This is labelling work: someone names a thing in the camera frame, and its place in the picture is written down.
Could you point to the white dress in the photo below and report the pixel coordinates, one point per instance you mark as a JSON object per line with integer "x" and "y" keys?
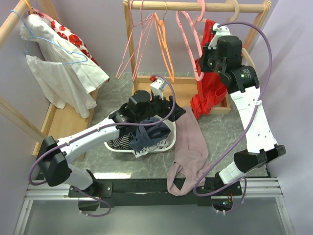
{"x": 65, "y": 75}

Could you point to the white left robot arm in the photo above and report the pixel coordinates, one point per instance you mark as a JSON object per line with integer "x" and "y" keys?
{"x": 55, "y": 156}

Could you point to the orange plastic hanger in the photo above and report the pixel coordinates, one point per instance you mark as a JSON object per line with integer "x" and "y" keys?
{"x": 162, "y": 39}

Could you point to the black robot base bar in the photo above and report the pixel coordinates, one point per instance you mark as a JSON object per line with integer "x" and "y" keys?
{"x": 147, "y": 192}

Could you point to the white perforated plastic basket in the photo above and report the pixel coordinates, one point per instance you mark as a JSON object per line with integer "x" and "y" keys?
{"x": 152, "y": 121}

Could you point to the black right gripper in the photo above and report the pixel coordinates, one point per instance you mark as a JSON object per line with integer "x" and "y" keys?
{"x": 206, "y": 52}

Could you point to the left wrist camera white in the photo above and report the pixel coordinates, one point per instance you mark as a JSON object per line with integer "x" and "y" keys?
{"x": 157, "y": 86}

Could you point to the black striped tank top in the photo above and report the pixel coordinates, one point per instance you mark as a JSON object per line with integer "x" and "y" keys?
{"x": 121, "y": 143}

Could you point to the mauve tank top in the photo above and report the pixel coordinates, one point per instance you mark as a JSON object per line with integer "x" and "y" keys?
{"x": 191, "y": 155}

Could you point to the wooden clothes rack centre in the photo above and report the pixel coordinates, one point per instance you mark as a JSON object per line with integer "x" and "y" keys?
{"x": 186, "y": 86}

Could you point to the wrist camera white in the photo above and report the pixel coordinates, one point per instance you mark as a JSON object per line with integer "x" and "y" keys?
{"x": 218, "y": 31}
{"x": 157, "y": 86}

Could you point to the red tank top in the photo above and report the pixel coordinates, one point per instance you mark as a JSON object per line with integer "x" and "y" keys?
{"x": 211, "y": 91}

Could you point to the beige wooden hanger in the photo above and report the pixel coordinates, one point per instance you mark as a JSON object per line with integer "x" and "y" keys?
{"x": 197, "y": 72}

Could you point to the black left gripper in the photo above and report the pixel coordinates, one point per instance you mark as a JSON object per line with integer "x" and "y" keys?
{"x": 165, "y": 105}

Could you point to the red floral white garment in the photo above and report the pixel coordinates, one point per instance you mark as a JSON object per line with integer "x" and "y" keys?
{"x": 68, "y": 35}

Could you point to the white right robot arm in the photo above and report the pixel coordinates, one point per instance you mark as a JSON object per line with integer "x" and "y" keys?
{"x": 243, "y": 86}

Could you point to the navy blue tank top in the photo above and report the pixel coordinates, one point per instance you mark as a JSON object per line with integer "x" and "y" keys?
{"x": 147, "y": 136}

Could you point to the pink wire hanger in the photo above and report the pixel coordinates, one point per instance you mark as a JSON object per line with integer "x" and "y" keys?
{"x": 146, "y": 25}
{"x": 129, "y": 54}

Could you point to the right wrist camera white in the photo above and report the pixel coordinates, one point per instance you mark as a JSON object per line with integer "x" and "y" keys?
{"x": 218, "y": 31}

